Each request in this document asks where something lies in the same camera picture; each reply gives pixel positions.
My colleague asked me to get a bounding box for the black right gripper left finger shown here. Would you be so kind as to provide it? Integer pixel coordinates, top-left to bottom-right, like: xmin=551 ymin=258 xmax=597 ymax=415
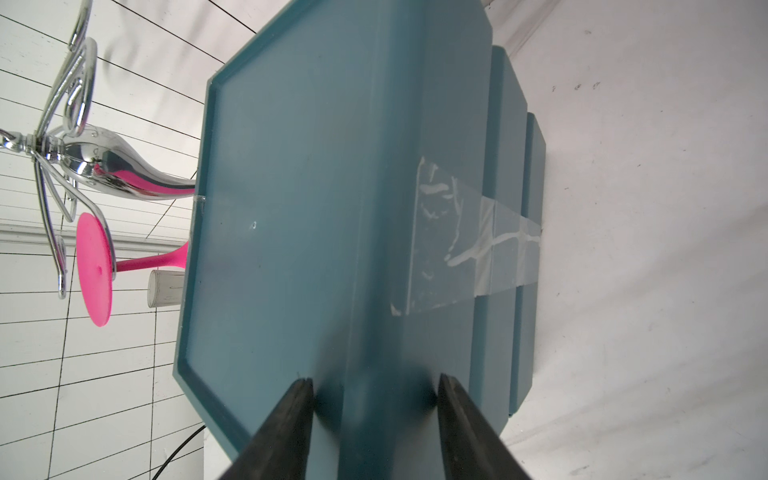
xmin=221 ymin=378 xmax=314 ymax=480

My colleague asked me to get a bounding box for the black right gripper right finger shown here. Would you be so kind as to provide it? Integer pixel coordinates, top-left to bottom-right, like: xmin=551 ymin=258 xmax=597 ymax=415
xmin=437 ymin=374 xmax=531 ymax=480

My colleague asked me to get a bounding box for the teal drawer cabinet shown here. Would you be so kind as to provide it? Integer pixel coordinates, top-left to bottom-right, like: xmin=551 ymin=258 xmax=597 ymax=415
xmin=174 ymin=1 xmax=541 ymax=479

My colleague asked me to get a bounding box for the clear adhesive tape strip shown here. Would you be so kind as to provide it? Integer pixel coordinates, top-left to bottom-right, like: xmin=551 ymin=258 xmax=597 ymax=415
xmin=390 ymin=158 xmax=542 ymax=317

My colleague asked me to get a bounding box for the pink silicone goblet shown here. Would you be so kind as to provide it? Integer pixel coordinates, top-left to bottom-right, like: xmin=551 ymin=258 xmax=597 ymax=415
xmin=76 ymin=213 xmax=189 ymax=327

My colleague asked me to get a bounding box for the chrome cup holder stand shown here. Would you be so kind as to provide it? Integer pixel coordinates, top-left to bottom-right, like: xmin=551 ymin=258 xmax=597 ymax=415
xmin=1 ymin=1 xmax=195 ymax=299

